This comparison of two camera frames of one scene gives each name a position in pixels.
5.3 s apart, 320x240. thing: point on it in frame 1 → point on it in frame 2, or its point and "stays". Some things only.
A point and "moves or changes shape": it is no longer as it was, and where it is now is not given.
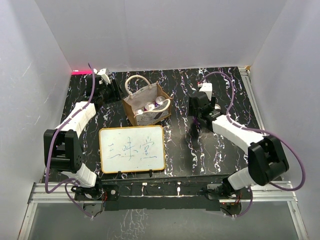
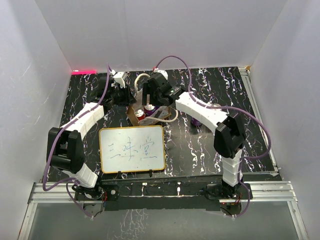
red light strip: x=82 y=73 stays
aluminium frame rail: x=38 y=195 stays
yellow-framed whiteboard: x=132 y=148 stays
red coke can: x=217 y=107 stays
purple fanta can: x=158 y=100 moves or changes shape
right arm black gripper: x=192 y=111 → x=147 y=90
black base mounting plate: x=165 y=195 stays
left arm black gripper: x=116 y=93 → x=129 y=98
